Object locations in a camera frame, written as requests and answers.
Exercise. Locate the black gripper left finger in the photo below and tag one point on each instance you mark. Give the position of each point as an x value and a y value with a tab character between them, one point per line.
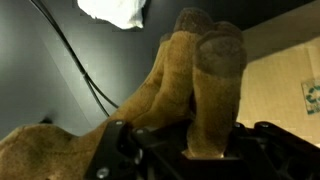
127	153

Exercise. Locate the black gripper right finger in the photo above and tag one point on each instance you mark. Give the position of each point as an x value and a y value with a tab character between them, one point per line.
272	153

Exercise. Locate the brown toy moose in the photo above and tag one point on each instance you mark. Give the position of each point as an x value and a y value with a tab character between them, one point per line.
196	75

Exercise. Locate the white towel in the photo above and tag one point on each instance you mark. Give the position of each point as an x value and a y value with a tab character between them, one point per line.
124	14

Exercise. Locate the brown cardboard box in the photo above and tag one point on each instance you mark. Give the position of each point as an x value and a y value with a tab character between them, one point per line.
281	83

